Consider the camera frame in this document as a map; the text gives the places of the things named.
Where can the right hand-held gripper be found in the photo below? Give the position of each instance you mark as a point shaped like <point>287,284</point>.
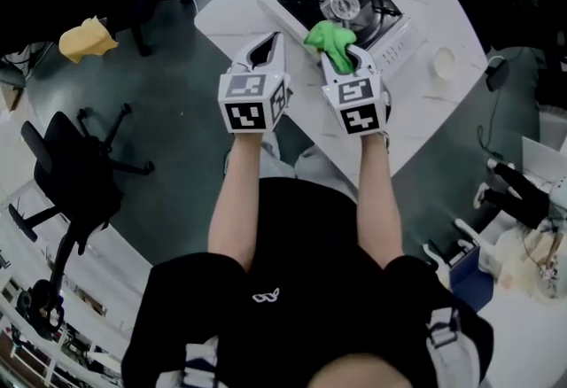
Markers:
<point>359,105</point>

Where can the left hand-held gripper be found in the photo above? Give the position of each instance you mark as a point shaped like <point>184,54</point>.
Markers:
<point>254,111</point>

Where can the green cloth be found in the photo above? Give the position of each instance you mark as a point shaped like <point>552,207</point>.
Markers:
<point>330,38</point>

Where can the person's right forearm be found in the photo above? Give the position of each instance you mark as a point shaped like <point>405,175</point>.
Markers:
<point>376,200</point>

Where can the person's left forearm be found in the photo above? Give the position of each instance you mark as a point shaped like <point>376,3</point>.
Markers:
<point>235,200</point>

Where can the yellow cloth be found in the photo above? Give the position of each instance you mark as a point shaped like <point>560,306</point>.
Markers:
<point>84,41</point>

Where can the white round cup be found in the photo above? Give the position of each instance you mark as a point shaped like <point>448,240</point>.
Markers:
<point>444,64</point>

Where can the black power adapter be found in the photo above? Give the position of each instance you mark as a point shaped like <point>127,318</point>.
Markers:
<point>496,72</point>

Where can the person's black shirt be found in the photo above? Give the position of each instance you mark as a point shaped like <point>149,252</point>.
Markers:
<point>310,253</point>

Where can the blue box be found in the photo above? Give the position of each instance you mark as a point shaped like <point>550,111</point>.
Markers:
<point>471,282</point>

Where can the cream fluffy fabric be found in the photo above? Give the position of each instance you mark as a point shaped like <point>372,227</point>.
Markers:
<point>522,262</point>

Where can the white shelf rack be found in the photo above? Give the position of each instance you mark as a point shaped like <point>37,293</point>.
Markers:
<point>48,355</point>

